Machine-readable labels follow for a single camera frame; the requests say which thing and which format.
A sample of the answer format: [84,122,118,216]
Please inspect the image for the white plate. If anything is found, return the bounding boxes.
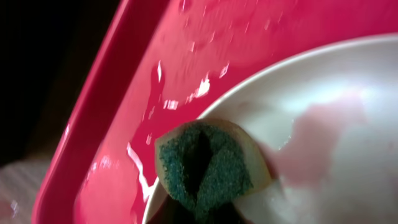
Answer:
[141,32,398,224]

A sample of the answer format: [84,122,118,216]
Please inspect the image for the red plastic tray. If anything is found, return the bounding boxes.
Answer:
[32,0,397,223]

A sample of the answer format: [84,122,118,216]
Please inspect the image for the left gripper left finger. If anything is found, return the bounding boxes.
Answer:
[146,196,196,224]

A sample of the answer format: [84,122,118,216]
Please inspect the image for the green yellow sponge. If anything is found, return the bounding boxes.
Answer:
[155,119,272,223]

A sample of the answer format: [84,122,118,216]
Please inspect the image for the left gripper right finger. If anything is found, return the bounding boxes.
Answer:
[205,202,246,224]

